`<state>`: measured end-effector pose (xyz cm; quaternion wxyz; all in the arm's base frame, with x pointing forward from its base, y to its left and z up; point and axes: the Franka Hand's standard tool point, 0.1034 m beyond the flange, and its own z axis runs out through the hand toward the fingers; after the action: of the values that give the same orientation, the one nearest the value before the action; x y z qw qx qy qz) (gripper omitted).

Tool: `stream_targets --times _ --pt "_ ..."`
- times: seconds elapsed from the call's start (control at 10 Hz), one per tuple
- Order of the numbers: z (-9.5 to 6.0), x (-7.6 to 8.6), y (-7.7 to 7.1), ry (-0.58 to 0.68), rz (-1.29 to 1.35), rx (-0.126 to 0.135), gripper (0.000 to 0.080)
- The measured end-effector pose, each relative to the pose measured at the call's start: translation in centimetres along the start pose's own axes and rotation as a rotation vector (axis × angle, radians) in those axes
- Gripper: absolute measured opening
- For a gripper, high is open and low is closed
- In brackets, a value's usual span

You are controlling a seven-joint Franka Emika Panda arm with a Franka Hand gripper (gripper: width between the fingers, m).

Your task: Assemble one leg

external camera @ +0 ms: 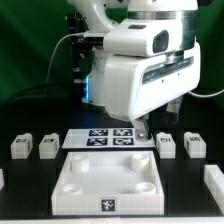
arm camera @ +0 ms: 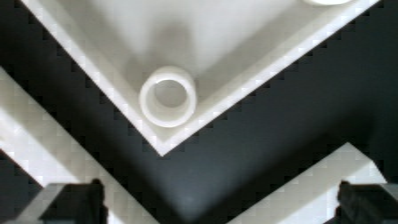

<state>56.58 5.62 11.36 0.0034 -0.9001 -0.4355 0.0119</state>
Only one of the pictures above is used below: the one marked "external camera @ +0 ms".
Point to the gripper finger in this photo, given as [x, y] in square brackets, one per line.
[142, 128]
[172, 110]

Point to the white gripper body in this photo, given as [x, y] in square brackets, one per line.
[135, 86]

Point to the white square table top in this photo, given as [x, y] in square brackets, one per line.
[109, 183]

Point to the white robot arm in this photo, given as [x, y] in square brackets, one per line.
[103, 16]

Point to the white sheet with markers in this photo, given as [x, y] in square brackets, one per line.
[104, 138]

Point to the white obstacle bar right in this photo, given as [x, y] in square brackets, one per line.
[214, 179]

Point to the white block left edge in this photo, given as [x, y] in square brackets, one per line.
[1, 179]

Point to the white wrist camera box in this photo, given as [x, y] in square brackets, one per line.
[144, 38]

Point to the black camera on stand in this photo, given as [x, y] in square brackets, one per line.
[93, 38]

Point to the black camera stand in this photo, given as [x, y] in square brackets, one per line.
[79, 51]

